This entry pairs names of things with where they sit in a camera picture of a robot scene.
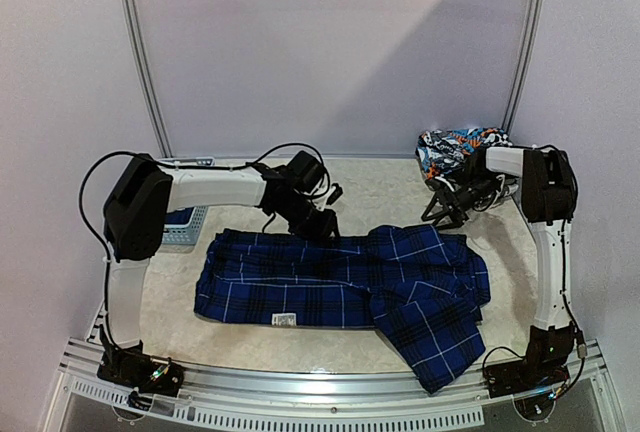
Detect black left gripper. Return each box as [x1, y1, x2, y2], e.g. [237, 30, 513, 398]
[275, 195, 342, 245]

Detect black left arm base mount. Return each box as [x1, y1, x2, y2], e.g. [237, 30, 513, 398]
[97, 326, 185, 397]

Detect colourful patterned folded shorts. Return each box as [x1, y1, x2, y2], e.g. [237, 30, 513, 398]
[415, 127, 513, 180]

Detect black white printed folded garment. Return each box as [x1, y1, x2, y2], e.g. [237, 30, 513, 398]
[473, 180, 519, 212]

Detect blue plaid flannel shirt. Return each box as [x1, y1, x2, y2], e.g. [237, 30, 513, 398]
[194, 225, 491, 394]

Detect navy cartoon print t-shirt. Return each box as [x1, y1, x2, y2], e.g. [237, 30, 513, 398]
[164, 208, 193, 226]

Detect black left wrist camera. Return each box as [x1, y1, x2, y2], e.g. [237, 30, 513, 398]
[286, 151, 326, 194]

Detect right aluminium corner post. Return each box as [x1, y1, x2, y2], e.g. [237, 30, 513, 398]
[502, 0, 543, 133]

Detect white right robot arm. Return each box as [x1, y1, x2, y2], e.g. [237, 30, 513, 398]
[422, 145, 580, 340]

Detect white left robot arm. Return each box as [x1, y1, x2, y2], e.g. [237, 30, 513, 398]
[103, 152, 339, 386]

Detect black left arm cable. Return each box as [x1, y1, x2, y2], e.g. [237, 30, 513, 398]
[77, 141, 346, 343]

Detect left aluminium corner post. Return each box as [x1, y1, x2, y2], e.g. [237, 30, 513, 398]
[121, 0, 174, 157]

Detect aluminium corner post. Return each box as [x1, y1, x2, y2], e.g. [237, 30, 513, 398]
[121, 0, 174, 157]
[502, 0, 543, 133]

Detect light blue perforated plastic basket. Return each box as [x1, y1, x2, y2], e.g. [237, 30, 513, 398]
[160, 157, 215, 246]

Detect aluminium front frame rail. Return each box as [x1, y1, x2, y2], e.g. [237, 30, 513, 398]
[43, 339, 626, 431]

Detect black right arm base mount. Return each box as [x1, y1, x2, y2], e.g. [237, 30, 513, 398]
[482, 322, 587, 401]

